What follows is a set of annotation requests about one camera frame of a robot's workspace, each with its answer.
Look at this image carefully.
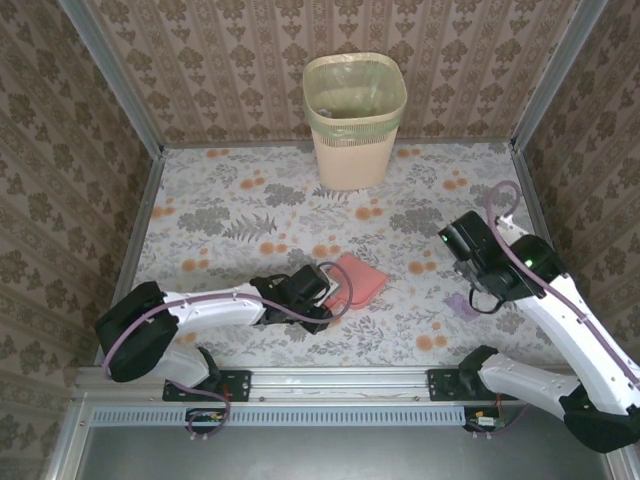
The slotted grey cable duct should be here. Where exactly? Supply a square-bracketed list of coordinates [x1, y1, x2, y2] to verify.
[92, 405, 467, 428]

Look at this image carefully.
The green bin liner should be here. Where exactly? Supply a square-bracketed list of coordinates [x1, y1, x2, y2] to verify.
[302, 51, 409, 149]

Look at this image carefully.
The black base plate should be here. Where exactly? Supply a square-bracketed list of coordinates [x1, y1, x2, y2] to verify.
[162, 368, 251, 403]
[427, 368, 494, 403]

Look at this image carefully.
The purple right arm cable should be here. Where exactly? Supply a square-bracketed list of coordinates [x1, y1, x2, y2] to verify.
[487, 180, 640, 441]

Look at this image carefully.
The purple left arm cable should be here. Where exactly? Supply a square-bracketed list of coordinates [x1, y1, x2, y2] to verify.
[102, 260, 357, 444]

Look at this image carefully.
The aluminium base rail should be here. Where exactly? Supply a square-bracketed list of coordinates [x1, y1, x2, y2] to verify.
[74, 364, 612, 401]

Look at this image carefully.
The purple paper scrap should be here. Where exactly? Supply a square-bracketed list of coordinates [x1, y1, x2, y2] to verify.
[443, 293, 479, 324]

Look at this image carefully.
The aluminium table edge rail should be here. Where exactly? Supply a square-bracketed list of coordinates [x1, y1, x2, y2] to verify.
[509, 144, 591, 364]
[94, 149, 166, 366]

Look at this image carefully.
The grey metal panel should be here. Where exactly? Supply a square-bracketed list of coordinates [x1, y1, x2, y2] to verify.
[44, 399, 631, 480]

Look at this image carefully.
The aluminium frame post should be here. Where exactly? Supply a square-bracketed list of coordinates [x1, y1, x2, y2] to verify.
[58, 0, 165, 157]
[512, 0, 609, 151]

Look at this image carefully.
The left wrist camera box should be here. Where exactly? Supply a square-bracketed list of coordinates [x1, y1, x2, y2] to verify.
[323, 277, 347, 304]

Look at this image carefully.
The beige waste bin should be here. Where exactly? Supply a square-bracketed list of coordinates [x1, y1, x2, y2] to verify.
[302, 51, 409, 192]

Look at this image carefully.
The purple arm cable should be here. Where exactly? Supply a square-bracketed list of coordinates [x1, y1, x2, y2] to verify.
[102, 260, 357, 444]
[487, 180, 640, 441]

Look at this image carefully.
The small black controller board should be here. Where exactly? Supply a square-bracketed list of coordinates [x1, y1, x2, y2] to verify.
[463, 407, 506, 434]
[185, 407, 226, 435]

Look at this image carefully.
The thin black cable loop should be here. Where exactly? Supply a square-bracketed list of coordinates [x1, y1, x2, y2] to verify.
[467, 287, 507, 316]

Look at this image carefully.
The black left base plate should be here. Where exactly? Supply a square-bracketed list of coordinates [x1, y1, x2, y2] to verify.
[162, 368, 251, 403]

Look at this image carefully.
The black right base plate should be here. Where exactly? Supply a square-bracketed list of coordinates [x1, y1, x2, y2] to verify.
[427, 368, 494, 403]

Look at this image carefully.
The pink dustpan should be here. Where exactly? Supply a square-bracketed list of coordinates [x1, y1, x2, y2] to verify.
[322, 252, 390, 312]

